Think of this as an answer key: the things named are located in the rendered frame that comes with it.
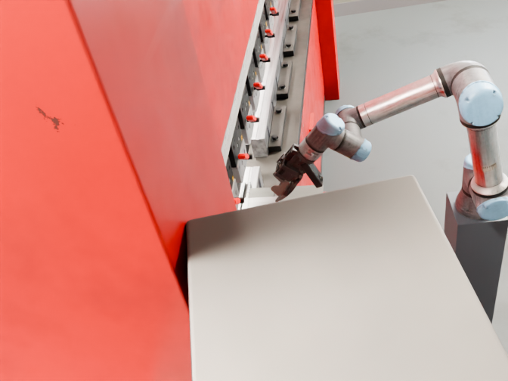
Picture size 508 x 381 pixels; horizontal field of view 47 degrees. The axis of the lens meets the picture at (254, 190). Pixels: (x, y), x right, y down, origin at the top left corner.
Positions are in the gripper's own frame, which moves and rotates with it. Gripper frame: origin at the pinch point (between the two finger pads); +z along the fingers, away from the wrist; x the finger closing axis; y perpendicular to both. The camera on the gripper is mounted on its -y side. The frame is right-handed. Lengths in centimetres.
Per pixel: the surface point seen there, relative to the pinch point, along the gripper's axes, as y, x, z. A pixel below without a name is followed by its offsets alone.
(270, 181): -4.2, -27.4, 18.6
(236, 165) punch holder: 20.7, 8.7, -9.3
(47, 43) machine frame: 66, 111, -92
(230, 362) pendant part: 42, 122, -80
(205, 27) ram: 50, 8, -44
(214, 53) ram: 44, 5, -37
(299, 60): -9, -120, 14
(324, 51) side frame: -43, -216, 46
